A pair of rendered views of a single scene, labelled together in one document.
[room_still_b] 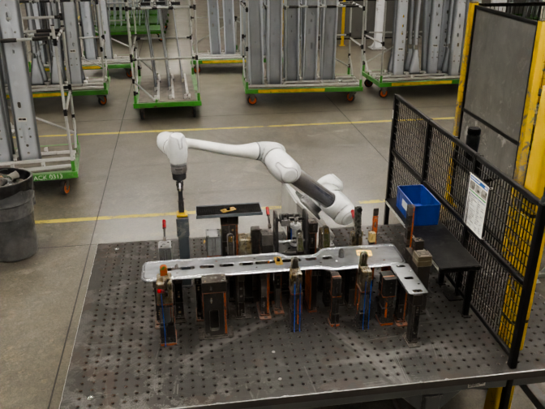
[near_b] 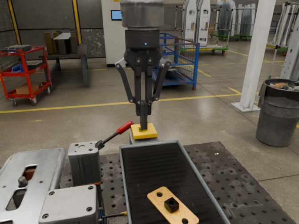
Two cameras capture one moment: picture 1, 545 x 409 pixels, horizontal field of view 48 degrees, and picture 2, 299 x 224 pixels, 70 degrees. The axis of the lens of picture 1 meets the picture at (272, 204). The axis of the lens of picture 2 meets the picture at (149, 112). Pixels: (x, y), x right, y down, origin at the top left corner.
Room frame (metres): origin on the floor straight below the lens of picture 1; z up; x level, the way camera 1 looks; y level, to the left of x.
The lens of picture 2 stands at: (3.06, 0.01, 1.43)
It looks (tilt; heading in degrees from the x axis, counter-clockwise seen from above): 24 degrees down; 87
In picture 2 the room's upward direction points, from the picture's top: straight up
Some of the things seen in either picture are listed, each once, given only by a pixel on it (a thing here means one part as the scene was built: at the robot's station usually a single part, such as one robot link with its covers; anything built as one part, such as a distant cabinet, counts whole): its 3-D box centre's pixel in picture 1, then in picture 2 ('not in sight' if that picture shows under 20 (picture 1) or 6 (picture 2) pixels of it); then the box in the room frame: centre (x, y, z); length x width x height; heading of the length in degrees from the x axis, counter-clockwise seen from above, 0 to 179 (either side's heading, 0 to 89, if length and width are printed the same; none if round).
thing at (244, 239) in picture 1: (245, 266); not in sight; (2.95, 0.15, 0.89); 0.13 x 0.11 x 0.38; 8
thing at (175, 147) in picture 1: (176, 147); not in sight; (3.09, 0.51, 1.54); 0.13 x 0.11 x 0.16; 29
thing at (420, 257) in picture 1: (419, 282); not in sight; (2.79, -0.78, 0.88); 0.08 x 0.08 x 0.36; 8
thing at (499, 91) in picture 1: (489, 130); not in sight; (5.10, -1.88, 1.00); 1.34 x 0.14 x 2.00; 9
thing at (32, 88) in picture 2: not in sight; (26, 74); (1.11, 3.81, 0.49); 0.81 x 0.46 x 0.97; 87
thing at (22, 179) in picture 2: not in sight; (22, 182); (2.74, 0.49, 1.00); 0.02 x 0.02 x 0.04
